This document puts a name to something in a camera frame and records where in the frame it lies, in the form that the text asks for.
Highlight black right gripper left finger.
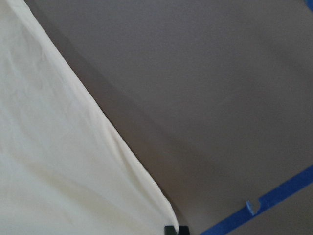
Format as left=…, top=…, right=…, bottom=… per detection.
left=164, top=226, right=175, bottom=235

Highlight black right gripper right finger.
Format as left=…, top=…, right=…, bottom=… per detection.
left=178, top=226, right=190, bottom=235

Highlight cream long-sleeve printed shirt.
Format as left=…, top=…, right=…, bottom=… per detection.
left=0, top=0, right=179, bottom=235

